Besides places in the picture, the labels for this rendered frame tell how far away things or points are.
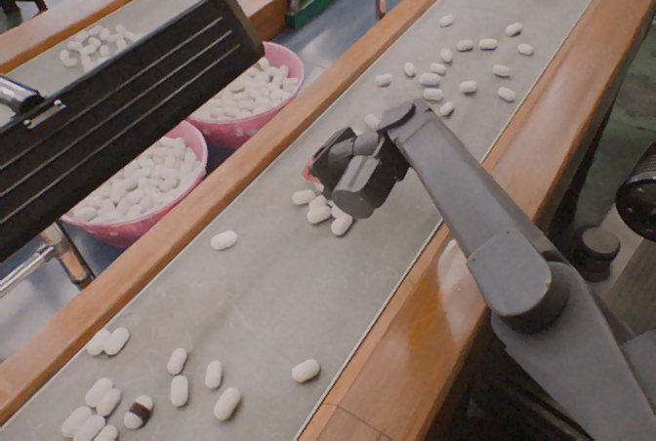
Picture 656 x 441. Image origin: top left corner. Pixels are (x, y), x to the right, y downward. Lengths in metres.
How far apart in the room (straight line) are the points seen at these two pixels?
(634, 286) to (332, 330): 0.64
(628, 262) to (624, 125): 1.17
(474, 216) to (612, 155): 1.73
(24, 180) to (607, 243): 0.93
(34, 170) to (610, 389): 0.41
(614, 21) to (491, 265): 0.98
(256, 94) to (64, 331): 0.56
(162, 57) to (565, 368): 0.41
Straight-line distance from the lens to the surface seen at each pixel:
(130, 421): 0.70
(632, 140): 2.25
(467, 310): 0.70
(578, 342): 0.31
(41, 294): 0.97
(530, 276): 0.32
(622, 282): 1.16
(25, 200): 0.48
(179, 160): 0.99
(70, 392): 0.77
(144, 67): 0.53
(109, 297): 0.79
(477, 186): 0.47
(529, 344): 0.32
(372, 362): 0.66
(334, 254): 0.78
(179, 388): 0.69
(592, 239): 1.10
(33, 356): 0.79
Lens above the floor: 1.36
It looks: 46 degrees down
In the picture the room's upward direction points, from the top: 6 degrees counter-clockwise
